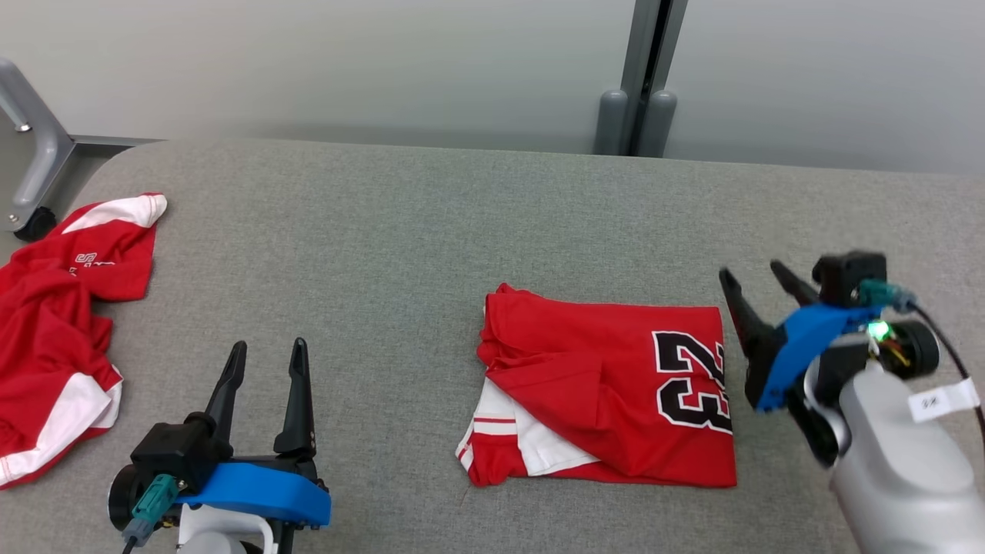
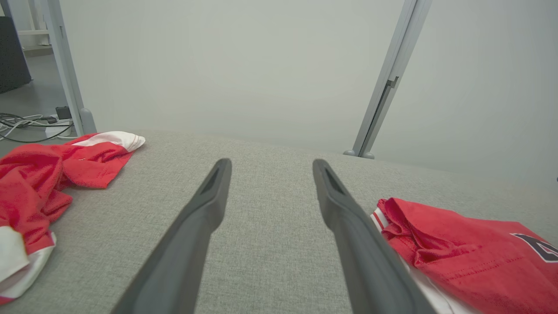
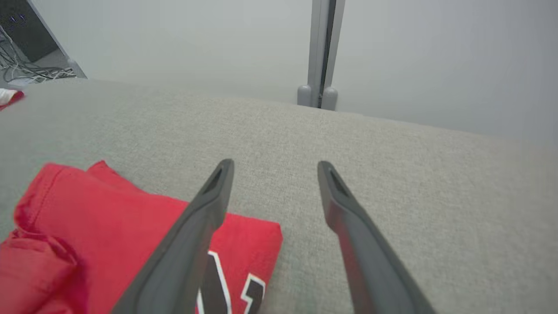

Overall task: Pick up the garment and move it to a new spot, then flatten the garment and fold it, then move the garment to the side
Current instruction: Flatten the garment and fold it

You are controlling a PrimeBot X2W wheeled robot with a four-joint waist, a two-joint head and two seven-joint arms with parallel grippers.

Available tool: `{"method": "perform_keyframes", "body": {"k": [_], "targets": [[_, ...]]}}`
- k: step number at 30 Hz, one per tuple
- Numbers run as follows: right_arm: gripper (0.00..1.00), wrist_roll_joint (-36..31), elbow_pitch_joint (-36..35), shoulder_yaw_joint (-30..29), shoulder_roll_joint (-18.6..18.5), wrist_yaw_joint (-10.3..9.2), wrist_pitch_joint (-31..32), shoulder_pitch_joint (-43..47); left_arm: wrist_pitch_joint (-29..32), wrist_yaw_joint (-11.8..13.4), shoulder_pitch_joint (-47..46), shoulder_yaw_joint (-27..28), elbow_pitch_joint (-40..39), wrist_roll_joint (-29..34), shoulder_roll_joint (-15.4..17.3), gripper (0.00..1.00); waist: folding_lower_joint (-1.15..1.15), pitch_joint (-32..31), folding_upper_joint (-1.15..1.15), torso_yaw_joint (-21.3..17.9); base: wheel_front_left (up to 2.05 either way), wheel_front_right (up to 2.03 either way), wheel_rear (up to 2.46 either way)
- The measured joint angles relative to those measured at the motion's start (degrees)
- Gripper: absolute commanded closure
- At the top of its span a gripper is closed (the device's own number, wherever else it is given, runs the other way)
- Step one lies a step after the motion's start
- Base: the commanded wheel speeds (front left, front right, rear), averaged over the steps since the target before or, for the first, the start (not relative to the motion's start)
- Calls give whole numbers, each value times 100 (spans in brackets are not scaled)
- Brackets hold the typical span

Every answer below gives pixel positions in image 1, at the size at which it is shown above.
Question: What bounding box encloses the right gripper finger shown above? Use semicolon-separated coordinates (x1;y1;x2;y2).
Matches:
770;260;821;309
719;268;778;359

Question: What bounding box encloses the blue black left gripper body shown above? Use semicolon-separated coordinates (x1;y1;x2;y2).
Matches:
108;456;332;532

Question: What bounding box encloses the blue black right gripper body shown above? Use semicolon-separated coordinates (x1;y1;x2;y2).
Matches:
743;306;941;469

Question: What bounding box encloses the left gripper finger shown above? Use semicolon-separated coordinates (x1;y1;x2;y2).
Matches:
273;337;318;461
204;341;249;443

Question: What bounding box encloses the red number 23 jersey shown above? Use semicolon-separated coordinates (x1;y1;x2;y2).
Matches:
456;283;738;489

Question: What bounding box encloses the white paper label tag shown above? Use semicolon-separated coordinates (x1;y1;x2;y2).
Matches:
908;379;980;425

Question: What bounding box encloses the grey fabric sofa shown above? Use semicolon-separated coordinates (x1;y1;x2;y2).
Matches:
0;138;985;554

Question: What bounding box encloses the black caster wheel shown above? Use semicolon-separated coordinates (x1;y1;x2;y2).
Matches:
14;205;58;242

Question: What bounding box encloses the grey caster leg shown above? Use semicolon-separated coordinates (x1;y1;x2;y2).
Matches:
0;57;164;232

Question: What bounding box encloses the teal right camera connector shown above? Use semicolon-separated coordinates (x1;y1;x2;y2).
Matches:
858;279;919;313

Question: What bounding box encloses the teal camera connector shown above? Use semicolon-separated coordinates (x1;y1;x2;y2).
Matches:
121;473;180;549
858;279;919;313

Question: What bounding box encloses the teal left camera connector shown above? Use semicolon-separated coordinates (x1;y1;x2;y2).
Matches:
121;473;180;549

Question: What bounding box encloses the black right camera cable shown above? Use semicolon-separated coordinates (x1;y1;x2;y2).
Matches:
910;302;985;439

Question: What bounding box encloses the grey cylindrical post bumper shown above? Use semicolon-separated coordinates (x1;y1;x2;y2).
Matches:
639;89;679;159
593;89;629;157

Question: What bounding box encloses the grey metal partition post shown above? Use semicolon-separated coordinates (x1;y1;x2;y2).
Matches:
619;0;690;157

